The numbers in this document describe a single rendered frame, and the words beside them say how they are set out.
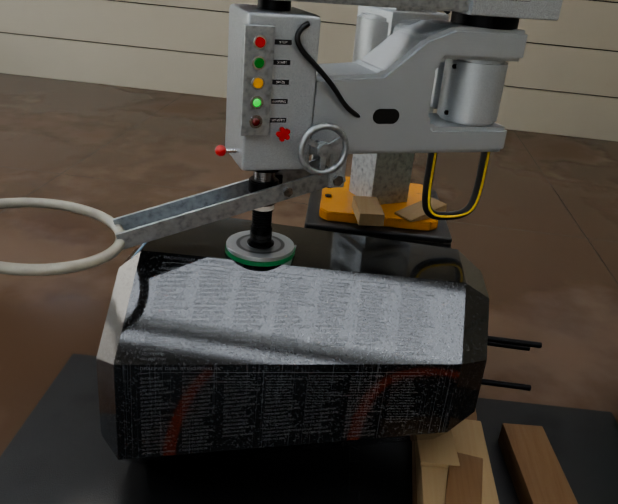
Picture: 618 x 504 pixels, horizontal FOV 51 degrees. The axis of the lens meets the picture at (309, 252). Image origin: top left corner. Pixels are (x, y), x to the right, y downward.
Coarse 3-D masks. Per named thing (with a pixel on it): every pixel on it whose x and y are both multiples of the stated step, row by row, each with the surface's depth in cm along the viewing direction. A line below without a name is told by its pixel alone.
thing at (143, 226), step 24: (216, 192) 198; (240, 192) 201; (264, 192) 191; (288, 192) 193; (120, 216) 192; (144, 216) 194; (168, 216) 196; (192, 216) 187; (216, 216) 189; (144, 240) 185
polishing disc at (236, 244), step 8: (240, 232) 211; (248, 232) 212; (272, 232) 213; (232, 240) 205; (240, 240) 206; (280, 240) 208; (288, 240) 209; (232, 248) 200; (240, 248) 200; (248, 248) 201; (272, 248) 202; (280, 248) 203; (288, 248) 203; (240, 256) 197; (248, 256) 196; (256, 256) 196; (264, 256) 196; (272, 256) 197; (280, 256) 198; (288, 256) 200
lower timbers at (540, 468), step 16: (512, 432) 253; (528, 432) 254; (544, 432) 255; (512, 448) 245; (528, 448) 246; (544, 448) 247; (512, 464) 244; (528, 464) 238; (544, 464) 239; (512, 480) 242; (528, 480) 230; (544, 480) 231; (560, 480) 232; (416, 496) 219; (528, 496) 225; (544, 496) 224; (560, 496) 225
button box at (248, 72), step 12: (252, 24) 164; (252, 36) 164; (264, 36) 165; (252, 48) 166; (264, 48) 167; (252, 72) 168; (264, 72) 169; (240, 84) 171; (264, 84) 171; (240, 96) 172; (252, 96) 171; (264, 96) 172; (240, 108) 173; (252, 108) 172; (264, 108) 173; (240, 120) 173; (264, 120) 175; (240, 132) 174; (252, 132) 175; (264, 132) 176
